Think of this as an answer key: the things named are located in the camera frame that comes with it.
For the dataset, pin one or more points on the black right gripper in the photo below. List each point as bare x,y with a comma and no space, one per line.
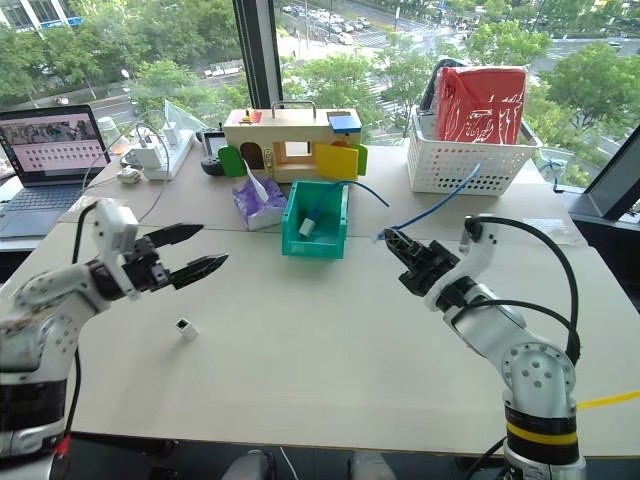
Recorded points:
430,265

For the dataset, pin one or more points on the black remote controller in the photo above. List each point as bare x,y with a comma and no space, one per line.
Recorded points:
214,165

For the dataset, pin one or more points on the white power strip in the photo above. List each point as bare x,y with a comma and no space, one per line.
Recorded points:
175,155

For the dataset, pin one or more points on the purple tissue pack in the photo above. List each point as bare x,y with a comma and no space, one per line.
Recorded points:
260,205

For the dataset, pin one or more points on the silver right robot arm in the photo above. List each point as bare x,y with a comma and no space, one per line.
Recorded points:
535,370

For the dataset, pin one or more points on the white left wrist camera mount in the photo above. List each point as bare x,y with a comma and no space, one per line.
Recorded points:
114,225

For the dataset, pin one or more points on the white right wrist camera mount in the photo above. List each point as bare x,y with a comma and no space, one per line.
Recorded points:
480,260

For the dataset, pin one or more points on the black monitor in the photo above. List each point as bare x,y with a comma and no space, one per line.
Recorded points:
617,175

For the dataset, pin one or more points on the white plug adapter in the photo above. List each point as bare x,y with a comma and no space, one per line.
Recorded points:
171,134

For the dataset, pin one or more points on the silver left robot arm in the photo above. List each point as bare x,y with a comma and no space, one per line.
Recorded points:
45,310

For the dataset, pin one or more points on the green plastic bin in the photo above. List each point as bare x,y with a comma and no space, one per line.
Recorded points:
320,245

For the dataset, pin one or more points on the white coupler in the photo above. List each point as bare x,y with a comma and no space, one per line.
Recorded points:
306,226
186,328

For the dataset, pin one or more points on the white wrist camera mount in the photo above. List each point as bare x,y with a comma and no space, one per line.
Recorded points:
480,260
114,225

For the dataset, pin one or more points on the wooden toy lock house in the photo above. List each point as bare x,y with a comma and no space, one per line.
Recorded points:
290,127

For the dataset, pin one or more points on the red plastic bag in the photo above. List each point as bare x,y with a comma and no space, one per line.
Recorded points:
480,105

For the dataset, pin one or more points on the open laptop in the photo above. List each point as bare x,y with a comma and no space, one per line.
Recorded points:
50,150

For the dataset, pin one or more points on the white power adapter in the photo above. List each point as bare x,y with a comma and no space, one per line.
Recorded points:
146,157

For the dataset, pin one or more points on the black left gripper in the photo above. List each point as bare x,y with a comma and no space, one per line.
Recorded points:
145,267

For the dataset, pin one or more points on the white perforated plastic basket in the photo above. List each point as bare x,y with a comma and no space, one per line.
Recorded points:
460,167

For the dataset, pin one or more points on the small white device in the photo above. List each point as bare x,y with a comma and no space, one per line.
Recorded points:
129,175

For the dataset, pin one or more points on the dark window frame post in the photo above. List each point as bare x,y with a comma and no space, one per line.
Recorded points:
260,50

